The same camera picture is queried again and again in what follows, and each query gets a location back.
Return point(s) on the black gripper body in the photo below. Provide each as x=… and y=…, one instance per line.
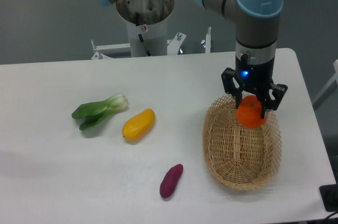
x=254, y=78

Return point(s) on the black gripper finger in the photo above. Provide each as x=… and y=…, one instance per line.
x=228, y=77
x=272, y=98

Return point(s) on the orange fruit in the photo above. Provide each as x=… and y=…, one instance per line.
x=248, y=113

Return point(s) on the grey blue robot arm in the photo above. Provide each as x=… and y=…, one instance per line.
x=256, y=21

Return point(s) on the woven wicker basket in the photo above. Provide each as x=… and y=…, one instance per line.
x=240, y=158

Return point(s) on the yellow mango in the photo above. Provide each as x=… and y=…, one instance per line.
x=139, y=125

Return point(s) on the black device at table edge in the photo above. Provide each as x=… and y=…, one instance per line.
x=329, y=197

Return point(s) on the purple sweet potato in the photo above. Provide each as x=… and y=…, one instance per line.
x=170, y=181

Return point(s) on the green bok choy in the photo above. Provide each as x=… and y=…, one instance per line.
x=93, y=113

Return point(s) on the white frame at right edge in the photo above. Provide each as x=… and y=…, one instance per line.
x=326, y=90

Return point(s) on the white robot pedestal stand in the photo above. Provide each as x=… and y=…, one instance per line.
x=146, y=23

